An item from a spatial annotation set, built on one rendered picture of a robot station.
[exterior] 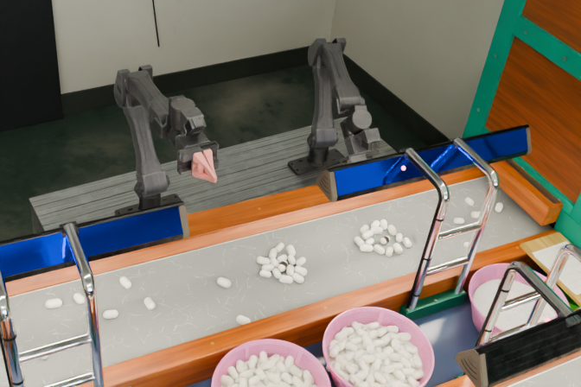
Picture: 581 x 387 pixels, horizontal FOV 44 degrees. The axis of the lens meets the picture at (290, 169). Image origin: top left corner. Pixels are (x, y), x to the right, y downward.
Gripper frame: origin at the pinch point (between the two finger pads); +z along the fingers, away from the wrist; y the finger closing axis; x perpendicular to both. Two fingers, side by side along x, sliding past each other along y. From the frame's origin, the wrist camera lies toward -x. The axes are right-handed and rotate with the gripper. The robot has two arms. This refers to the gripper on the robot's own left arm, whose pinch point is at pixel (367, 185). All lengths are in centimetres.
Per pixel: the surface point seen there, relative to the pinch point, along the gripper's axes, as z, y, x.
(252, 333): 29, -49, -14
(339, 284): 24.5, -20.1, -6.8
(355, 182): 1.4, -20.8, -31.3
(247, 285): 18.4, -43.0, -1.5
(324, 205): 2.1, -10.1, 9.7
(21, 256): 1, -96, -32
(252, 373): 38, -53, -18
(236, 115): -66, 33, 170
